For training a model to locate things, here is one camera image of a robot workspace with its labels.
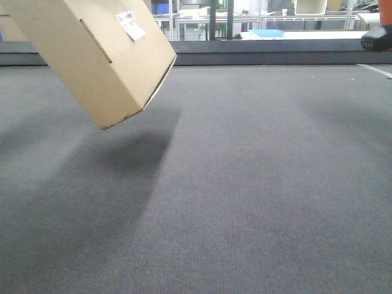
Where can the black vertical post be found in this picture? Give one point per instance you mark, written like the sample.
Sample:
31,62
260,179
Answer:
212,20

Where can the white plastic bin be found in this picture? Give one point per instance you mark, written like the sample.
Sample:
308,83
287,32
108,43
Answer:
310,7

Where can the white shelving rack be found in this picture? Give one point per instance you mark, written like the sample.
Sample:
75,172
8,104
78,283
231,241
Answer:
318,22

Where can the blue plastic tray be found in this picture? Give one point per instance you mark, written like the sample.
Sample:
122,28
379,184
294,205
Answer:
267,33

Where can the large brown Ecoflow carton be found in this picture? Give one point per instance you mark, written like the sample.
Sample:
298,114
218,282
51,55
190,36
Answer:
10,32

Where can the blue plastic crate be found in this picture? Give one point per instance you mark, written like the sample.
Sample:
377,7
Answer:
160,8

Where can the orange black barcode scanner gun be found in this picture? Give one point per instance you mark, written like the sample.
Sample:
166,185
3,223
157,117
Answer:
378,39

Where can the small brown cardboard package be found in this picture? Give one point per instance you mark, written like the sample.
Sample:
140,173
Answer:
111,55

